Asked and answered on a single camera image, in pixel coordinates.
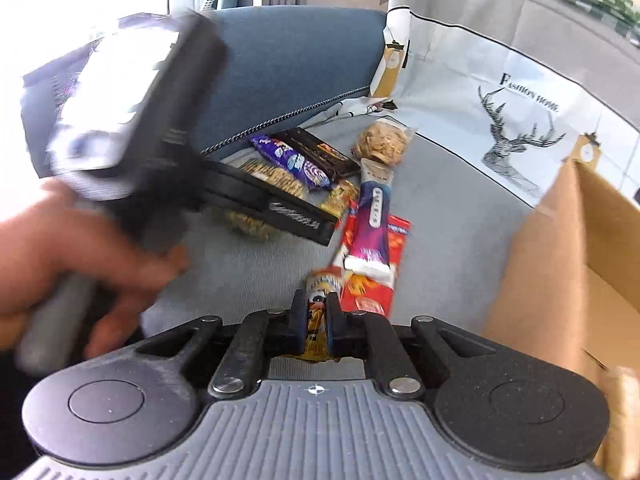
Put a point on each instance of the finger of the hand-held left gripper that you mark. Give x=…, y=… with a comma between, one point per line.
x=280, y=207

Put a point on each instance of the dark chocolate bar packet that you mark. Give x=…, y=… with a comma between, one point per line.
x=325, y=152

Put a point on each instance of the purple snack packet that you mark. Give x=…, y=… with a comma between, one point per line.
x=290, y=157

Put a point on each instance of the gold peanut candy packet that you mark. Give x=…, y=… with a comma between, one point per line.
x=340, y=197

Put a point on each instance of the flat red snack packet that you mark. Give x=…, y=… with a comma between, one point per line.
x=365, y=294

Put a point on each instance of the person's left hand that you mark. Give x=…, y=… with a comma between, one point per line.
x=45, y=250

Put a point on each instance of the deer printed cloth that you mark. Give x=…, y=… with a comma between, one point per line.
x=450, y=85

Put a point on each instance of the round cracker packet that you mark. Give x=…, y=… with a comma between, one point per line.
x=280, y=180

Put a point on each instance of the round cookie clear packet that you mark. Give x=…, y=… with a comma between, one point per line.
x=382, y=142

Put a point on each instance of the blue sofa cushion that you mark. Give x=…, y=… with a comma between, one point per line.
x=300, y=60

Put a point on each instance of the yellow snack packet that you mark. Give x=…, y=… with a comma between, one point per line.
x=320, y=300

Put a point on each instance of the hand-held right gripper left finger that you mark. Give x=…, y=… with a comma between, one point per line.
x=298, y=325

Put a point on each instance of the brown cardboard box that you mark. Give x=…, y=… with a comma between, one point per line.
x=540, y=270

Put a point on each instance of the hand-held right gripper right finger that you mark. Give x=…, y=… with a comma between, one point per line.
x=334, y=327

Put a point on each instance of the long purple tube packet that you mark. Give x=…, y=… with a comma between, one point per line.
x=372, y=220

